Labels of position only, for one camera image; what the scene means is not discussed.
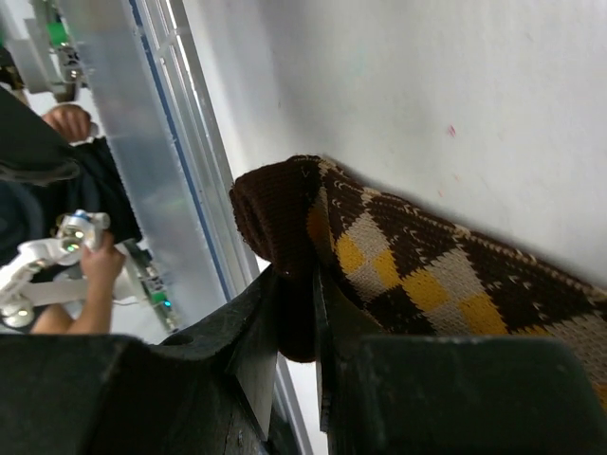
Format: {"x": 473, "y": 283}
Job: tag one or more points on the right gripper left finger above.
{"x": 205, "y": 390}

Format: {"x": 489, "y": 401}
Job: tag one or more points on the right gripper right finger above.
{"x": 386, "y": 394}

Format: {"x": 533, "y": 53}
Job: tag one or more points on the brown argyle sock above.
{"x": 406, "y": 270}

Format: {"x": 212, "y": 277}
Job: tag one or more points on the operator hand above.
{"x": 101, "y": 267}

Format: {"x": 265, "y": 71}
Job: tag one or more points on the white teleoperation handle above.
{"x": 20, "y": 295}

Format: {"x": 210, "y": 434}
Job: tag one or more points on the aluminium rail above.
{"x": 166, "y": 145}

